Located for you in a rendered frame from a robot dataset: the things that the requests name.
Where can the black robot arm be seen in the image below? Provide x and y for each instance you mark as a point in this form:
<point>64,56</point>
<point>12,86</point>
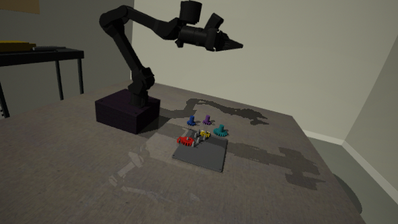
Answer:
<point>112,22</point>

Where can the blue gear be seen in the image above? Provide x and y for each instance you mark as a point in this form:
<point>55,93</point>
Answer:
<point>191,121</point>

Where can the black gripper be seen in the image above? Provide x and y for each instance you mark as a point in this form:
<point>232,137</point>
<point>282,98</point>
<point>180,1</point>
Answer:
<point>210,40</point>

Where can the red gear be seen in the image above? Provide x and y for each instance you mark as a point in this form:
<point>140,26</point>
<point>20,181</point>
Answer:
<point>186,142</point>

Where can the purple gear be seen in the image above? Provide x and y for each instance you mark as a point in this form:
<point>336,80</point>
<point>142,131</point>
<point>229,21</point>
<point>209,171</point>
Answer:
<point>206,121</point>

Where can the yellow gear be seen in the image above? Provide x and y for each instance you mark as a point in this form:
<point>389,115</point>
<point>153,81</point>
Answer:
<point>207,134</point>

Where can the teal gear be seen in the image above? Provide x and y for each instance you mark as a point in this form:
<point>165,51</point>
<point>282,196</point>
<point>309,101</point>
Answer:
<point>220,131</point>

